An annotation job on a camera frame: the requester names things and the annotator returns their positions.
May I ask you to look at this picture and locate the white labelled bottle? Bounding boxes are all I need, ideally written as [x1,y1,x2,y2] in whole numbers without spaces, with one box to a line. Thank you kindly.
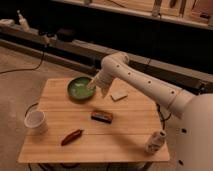
[145,130,166,155]

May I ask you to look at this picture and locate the brown black rectangular block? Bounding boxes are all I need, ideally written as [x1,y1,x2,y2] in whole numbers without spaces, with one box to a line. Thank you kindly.
[91,110,113,123]

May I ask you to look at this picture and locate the wooden table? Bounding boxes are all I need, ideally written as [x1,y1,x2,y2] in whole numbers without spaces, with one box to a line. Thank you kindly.
[18,78,170,163]

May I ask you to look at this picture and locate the white spray bottle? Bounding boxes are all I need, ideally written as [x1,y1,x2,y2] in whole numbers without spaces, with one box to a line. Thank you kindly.
[17,11,30,31]

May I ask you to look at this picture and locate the black device on ledge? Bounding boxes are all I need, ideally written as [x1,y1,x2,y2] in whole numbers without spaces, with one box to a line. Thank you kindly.
[56,28,76,42]

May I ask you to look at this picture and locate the black floor cable left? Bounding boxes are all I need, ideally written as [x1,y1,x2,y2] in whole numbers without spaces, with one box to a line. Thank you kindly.
[0,46,47,76]

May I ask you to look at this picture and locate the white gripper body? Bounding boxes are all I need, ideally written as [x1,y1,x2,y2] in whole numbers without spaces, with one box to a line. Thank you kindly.
[87,75,109,98]

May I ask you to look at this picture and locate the green ceramic bowl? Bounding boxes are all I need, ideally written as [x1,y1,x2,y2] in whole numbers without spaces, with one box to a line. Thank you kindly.
[67,77,96,100]

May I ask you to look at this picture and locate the black cable right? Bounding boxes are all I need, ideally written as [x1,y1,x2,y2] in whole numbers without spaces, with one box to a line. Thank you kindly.
[155,103,173,129]

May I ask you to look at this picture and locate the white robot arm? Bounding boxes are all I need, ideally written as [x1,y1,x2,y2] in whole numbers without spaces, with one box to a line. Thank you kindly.
[87,52,213,171]

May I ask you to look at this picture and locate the beige sponge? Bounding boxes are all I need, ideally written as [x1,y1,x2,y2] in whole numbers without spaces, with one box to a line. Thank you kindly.
[111,89,128,101]

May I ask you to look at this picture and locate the white paper cup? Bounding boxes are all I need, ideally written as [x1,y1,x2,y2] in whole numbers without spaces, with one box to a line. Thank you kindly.
[24,111,48,135]

